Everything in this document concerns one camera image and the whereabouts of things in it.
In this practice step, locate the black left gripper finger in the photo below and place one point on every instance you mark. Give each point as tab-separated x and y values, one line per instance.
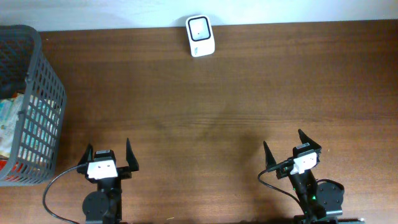
87	156
130	157

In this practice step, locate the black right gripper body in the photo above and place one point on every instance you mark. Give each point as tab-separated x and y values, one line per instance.
307	179

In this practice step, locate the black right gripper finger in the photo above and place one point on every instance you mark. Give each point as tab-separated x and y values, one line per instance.
305	139
270	161

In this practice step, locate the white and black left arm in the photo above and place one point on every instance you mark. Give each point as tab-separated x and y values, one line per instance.
104	205

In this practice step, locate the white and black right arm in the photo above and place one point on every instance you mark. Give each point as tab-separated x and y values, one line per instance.
319	199

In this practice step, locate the white barcode scanner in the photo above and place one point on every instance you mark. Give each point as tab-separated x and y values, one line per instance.
200	35

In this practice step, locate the grey plastic mesh basket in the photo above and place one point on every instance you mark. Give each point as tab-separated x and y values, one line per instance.
24	68

